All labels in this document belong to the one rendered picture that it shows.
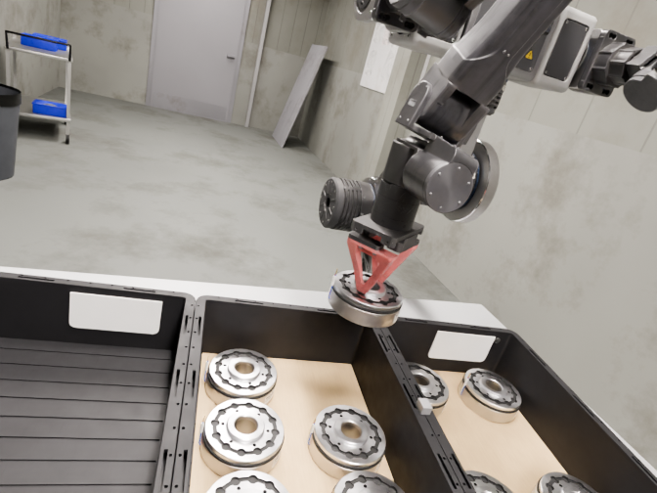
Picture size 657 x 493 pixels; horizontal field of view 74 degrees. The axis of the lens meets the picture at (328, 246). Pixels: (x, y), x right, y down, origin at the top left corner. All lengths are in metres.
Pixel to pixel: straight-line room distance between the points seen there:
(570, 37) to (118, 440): 1.07
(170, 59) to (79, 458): 7.28
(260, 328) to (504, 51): 0.52
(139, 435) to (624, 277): 2.26
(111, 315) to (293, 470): 0.35
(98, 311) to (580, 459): 0.75
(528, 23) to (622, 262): 2.08
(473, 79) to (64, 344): 0.67
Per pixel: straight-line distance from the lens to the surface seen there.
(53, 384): 0.71
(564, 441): 0.84
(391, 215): 0.55
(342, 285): 0.61
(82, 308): 0.74
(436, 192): 0.48
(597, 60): 1.13
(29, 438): 0.65
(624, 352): 2.52
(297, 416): 0.69
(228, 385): 0.66
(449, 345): 0.86
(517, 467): 0.79
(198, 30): 7.68
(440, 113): 0.54
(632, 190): 2.57
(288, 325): 0.74
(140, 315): 0.73
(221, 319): 0.72
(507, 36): 0.53
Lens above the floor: 1.30
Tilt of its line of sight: 22 degrees down
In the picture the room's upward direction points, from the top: 16 degrees clockwise
